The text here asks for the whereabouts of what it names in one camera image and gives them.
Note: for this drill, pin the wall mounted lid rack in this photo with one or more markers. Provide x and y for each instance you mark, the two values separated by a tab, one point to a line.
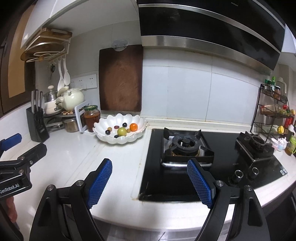
48	44

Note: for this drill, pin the steel pot lower shelf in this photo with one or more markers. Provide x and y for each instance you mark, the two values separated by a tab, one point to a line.
71	125

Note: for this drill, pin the black knife block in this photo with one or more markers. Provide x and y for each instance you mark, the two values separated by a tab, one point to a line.
35	119

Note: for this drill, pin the black wire spice rack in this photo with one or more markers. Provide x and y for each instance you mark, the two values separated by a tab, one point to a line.
273	114

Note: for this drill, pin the white scalloped ceramic bowl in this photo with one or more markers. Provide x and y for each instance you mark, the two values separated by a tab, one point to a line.
118	120

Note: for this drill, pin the white pot with lid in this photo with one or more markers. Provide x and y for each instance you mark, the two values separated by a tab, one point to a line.
50	106

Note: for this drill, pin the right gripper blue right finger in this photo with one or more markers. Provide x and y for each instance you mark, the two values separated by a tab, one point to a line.
202	181

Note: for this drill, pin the glass jar green lid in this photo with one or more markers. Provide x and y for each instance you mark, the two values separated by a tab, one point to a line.
92	116

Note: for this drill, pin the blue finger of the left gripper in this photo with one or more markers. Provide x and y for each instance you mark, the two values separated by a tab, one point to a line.
10	142

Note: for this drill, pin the black gas stove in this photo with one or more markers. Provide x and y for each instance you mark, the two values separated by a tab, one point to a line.
237	159

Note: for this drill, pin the white hanging spoons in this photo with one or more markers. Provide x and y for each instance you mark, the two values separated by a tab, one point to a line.
64	79

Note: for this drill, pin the brown wooden cutting board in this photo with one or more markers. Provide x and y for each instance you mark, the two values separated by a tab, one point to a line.
120	79

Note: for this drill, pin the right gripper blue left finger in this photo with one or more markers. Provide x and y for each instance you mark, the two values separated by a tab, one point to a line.
96	182

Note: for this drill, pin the green apple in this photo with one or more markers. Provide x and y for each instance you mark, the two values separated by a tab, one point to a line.
122	131

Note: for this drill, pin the left human hand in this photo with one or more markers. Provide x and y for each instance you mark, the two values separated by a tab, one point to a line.
11	209

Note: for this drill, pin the white wall socket panel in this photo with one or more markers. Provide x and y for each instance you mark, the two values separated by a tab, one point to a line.
84	82

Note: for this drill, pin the black range hood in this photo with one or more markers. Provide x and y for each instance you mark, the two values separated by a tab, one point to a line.
248	32

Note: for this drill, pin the white ceramic teapot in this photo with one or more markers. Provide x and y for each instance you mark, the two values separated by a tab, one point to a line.
71	98

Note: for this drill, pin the orange tangerine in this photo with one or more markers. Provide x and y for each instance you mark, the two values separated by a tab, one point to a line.
133	127

